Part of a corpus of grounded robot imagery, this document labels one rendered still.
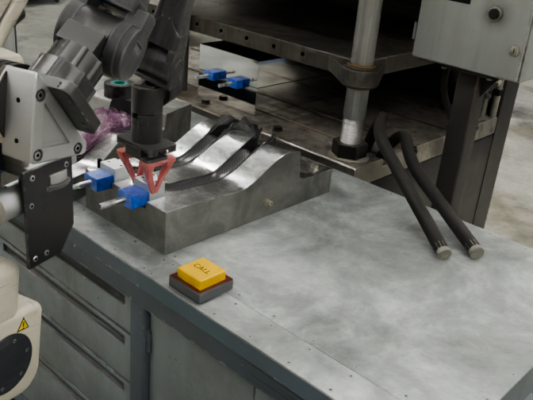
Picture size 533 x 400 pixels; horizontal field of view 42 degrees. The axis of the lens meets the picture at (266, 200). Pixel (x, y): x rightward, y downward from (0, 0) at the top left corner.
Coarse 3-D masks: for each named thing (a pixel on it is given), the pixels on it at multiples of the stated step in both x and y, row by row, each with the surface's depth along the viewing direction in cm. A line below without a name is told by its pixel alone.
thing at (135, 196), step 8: (136, 176) 132; (144, 176) 132; (136, 184) 132; (144, 184) 130; (120, 192) 129; (128, 192) 128; (136, 192) 129; (144, 192) 129; (160, 192) 131; (112, 200) 126; (120, 200) 127; (128, 200) 128; (136, 200) 128; (144, 200) 130; (104, 208) 125
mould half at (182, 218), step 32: (224, 160) 149; (256, 160) 146; (288, 160) 148; (96, 192) 141; (192, 192) 136; (224, 192) 138; (256, 192) 143; (288, 192) 152; (320, 192) 161; (128, 224) 135; (160, 224) 128; (192, 224) 132; (224, 224) 139
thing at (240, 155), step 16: (224, 128) 160; (240, 128) 158; (256, 128) 155; (208, 144) 155; (256, 144) 154; (176, 160) 152; (192, 160) 151; (240, 160) 148; (208, 176) 145; (224, 176) 144
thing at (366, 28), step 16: (368, 0) 171; (368, 16) 173; (368, 32) 175; (352, 48) 179; (368, 48) 176; (368, 64) 178; (352, 96) 182; (352, 112) 183; (352, 128) 185; (336, 144) 188; (352, 144) 187; (352, 160) 187
